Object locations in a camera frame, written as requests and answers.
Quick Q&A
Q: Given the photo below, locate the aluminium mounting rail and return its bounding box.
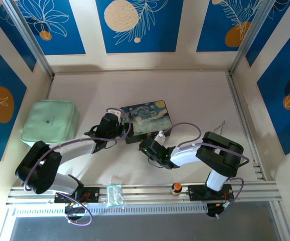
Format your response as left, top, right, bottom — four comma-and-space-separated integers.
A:
6, 181, 282, 206

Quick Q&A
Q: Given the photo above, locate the thin metal wire clip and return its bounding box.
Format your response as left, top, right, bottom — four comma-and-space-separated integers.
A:
214, 119, 227, 134

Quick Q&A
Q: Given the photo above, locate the small orange capped bottle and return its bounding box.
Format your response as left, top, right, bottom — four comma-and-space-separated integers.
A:
170, 182, 183, 196

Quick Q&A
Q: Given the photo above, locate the starry night print box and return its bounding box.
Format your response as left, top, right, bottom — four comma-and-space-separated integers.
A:
119, 99, 174, 138

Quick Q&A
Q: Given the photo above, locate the aluminium frame post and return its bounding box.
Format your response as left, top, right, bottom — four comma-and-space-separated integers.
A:
229, 0, 280, 75
3, 0, 55, 77

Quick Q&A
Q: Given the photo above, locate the white slotted cable duct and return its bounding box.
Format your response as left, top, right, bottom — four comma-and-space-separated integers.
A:
12, 203, 209, 217

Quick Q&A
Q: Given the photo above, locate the clear plastic packet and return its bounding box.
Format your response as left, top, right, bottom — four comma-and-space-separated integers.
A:
106, 184, 124, 208

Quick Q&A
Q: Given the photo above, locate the mint green zipper pouch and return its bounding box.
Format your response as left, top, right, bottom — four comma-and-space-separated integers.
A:
20, 99, 80, 149

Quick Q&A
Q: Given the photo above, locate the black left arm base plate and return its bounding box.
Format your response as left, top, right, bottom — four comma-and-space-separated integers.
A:
54, 187, 101, 204

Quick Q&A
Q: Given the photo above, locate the grey metal sheet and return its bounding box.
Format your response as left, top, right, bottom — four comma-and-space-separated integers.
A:
8, 200, 286, 241

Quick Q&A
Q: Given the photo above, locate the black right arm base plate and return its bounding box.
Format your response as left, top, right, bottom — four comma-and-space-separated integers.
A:
187, 184, 233, 201

